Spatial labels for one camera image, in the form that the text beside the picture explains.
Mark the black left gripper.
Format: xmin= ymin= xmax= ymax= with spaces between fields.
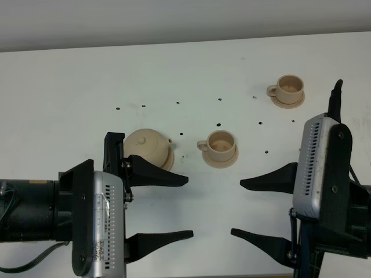
xmin=59 ymin=132 xmax=188 ymax=261

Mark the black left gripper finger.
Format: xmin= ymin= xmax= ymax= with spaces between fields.
xmin=124 ymin=230 xmax=194 ymax=264

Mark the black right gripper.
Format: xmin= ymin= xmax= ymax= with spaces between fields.
xmin=231 ymin=162 xmax=370 ymax=277

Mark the beige teapot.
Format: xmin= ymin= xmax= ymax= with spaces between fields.
xmin=123 ymin=129 xmax=172 ymax=168

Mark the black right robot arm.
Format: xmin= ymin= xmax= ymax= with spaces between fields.
xmin=231 ymin=159 xmax=370 ymax=277

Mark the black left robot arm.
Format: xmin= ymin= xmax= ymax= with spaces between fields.
xmin=1 ymin=132 xmax=194 ymax=275

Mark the beige teapot saucer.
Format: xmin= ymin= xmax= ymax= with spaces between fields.
xmin=161 ymin=147 xmax=174 ymax=171

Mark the near beige cup saucer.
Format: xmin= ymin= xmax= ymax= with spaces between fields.
xmin=202 ymin=147 xmax=239 ymax=169

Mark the beige cup saucer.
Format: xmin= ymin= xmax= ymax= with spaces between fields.
xmin=202 ymin=147 xmax=239 ymax=169
xmin=271 ymin=93 xmax=305 ymax=109

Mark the near beige teacup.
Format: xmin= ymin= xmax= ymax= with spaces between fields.
xmin=197 ymin=130 xmax=237 ymax=163

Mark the beige teacup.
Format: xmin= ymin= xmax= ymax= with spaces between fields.
xmin=197 ymin=130 xmax=237 ymax=163
xmin=267 ymin=75 xmax=304 ymax=104

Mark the far beige cup saucer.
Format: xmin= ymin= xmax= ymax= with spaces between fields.
xmin=271 ymin=93 xmax=305 ymax=109

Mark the far beige teacup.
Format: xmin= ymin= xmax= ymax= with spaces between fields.
xmin=267 ymin=75 xmax=304 ymax=104

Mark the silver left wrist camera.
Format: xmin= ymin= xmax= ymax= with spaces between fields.
xmin=87 ymin=171 xmax=126 ymax=277

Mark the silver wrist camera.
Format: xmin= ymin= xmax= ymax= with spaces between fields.
xmin=87 ymin=171 xmax=126 ymax=277
xmin=293 ymin=114 xmax=352 ymax=222

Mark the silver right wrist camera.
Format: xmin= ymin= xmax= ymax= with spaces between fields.
xmin=293 ymin=114 xmax=352 ymax=222

